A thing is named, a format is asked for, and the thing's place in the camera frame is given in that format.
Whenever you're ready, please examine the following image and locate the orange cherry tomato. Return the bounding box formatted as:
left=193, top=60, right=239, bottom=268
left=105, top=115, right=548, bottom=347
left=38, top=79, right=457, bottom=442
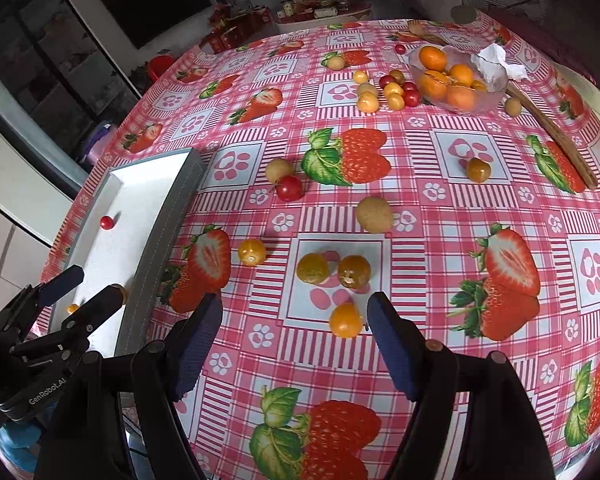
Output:
left=328, top=302, right=364, bottom=339

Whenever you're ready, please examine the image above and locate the yellow cherry tomato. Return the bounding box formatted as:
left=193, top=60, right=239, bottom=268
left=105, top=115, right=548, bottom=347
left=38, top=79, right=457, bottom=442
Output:
left=237, top=238, right=266, bottom=266

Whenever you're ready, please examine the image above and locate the dark yellow-green cherry tomato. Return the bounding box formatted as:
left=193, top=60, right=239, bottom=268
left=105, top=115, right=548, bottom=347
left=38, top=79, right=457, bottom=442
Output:
left=337, top=255, right=372, bottom=290

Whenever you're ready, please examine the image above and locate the large tan longan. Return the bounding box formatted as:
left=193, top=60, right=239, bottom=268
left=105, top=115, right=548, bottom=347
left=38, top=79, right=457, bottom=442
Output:
left=355, top=196, right=393, bottom=234

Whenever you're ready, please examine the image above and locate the red cherry tomato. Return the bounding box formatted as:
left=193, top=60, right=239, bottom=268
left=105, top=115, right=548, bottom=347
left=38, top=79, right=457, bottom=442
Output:
left=99, top=216, right=114, bottom=230
left=275, top=174, right=304, bottom=203

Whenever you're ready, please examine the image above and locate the small tan longan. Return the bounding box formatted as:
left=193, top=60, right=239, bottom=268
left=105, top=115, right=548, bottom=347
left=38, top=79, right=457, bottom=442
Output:
left=265, top=158, right=294, bottom=184

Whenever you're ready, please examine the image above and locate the amber cherry tomato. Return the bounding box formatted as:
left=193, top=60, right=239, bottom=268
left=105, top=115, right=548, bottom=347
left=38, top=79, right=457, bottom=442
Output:
left=466, top=157, right=492, bottom=183

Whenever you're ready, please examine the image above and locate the red cherry tomato in tray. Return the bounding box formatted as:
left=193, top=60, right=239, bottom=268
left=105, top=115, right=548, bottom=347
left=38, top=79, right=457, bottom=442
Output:
left=99, top=216, right=114, bottom=230

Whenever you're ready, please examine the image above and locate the white grey-rimmed tray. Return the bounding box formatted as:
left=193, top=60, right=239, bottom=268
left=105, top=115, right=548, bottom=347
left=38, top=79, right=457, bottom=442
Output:
left=48, top=148, right=206, bottom=358

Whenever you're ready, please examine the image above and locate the pink strawberry checkered tablecloth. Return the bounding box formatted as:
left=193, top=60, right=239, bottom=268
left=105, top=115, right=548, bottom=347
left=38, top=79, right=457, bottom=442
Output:
left=44, top=15, right=600, bottom=479

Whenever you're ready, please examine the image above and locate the red plastic chair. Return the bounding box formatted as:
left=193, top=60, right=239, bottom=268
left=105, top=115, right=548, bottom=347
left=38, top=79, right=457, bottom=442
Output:
left=146, top=54, right=175, bottom=82

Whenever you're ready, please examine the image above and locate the long wooden stick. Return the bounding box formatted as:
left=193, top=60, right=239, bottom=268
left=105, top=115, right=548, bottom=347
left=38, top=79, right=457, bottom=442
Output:
left=506, top=81, right=598, bottom=191

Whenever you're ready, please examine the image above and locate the tan longan beside bowl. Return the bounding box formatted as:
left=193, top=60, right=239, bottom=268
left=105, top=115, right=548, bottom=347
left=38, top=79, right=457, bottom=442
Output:
left=504, top=96, right=522, bottom=117

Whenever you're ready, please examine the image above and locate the clear glass fruit bowl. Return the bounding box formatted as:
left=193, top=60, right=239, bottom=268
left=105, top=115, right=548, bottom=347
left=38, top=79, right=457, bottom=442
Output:
left=405, top=44, right=507, bottom=114

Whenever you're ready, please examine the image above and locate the tan longan far strawberry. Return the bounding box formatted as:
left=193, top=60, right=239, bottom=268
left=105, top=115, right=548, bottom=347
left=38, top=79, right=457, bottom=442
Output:
left=326, top=55, right=347, bottom=70

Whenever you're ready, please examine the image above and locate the tangerine on top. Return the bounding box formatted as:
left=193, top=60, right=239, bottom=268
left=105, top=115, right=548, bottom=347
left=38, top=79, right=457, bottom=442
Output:
left=418, top=46, right=448, bottom=72

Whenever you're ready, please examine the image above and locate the crumpled white tissue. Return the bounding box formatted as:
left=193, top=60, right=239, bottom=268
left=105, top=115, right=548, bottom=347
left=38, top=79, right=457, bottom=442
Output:
left=470, top=44, right=528, bottom=84

